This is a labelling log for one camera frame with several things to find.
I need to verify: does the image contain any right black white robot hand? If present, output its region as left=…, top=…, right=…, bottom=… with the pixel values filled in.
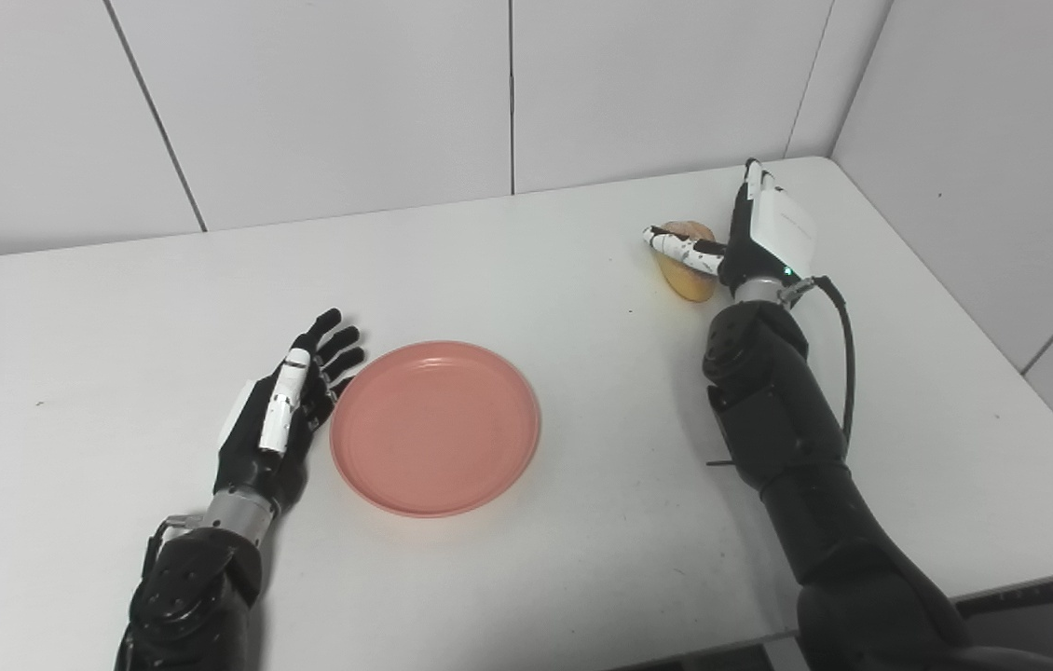
left=643, top=157, right=818, bottom=303

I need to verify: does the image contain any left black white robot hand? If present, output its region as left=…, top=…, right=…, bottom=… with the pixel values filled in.
left=212, top=308, right=366, bottom=515

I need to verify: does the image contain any brown bread roll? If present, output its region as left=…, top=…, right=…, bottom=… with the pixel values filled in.
left=656, top=221, right=719, bottom=304

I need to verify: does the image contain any pink round plate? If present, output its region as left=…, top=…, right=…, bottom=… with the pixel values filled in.
left=329, top=341, right=542, bottom=519

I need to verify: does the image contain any black table control panel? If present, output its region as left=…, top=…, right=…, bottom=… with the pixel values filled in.
left=955, top=581, right=1053, bottom=622

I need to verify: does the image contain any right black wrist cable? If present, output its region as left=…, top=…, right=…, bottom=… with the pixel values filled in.
left=781, top=275, right=858, bottom=446

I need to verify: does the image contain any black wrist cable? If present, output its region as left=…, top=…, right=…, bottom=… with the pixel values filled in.
left=781, top=275, right=858, bottom=446
left=142, top=513, right=207, bottom=583

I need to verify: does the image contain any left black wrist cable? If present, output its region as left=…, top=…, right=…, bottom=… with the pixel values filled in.
left=142, top=513, right=207, bottom=583

